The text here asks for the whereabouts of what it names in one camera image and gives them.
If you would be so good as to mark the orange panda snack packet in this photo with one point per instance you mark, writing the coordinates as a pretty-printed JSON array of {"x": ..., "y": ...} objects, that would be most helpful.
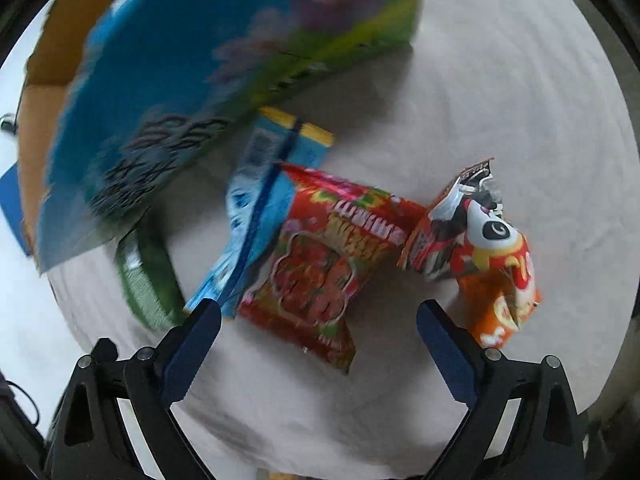
[{"x": 463, "y": 236}]

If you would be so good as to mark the red snack packet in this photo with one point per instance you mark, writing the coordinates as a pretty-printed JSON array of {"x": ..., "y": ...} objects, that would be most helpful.
[{"x": 335, "y": 236}]

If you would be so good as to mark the light blue snack packet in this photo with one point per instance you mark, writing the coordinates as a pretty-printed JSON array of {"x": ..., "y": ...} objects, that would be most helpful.
[{"x": 258, "y": 199}]

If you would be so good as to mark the open cardboard box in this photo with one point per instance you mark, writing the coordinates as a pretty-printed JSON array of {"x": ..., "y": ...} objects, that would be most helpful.
[{"x": 121, "y": 94}]

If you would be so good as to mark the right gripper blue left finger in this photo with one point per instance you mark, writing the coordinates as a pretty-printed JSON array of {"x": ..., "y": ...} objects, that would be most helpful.
[{"x": 185, "y": 348}]

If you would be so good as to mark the green snack packet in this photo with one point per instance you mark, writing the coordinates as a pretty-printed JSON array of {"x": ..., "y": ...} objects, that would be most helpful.
[{"x": 148, "y": 280}]

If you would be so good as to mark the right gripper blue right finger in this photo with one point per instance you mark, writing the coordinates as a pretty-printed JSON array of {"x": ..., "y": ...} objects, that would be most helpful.
[{"x": 452, "y": 350}]

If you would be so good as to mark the blue foam mat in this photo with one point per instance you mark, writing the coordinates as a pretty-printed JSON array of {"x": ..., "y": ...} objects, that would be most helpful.
[{"x": 11, "y": 206}]

